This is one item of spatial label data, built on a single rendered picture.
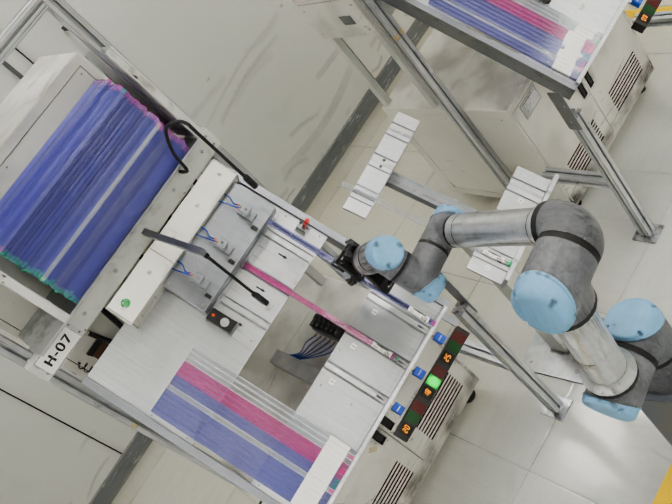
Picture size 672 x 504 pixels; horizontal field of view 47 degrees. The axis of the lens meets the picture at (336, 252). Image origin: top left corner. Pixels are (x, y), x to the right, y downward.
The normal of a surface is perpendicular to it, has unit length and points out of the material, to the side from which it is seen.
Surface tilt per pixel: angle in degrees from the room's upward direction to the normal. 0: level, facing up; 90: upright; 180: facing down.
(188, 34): 90
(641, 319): 7
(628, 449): 0
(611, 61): 90
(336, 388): 47
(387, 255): 62
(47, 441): 90
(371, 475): 90
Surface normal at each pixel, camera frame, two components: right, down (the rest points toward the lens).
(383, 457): 0.61, 0.16
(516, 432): -0.59, -0.55
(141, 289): 0.04, -0.25
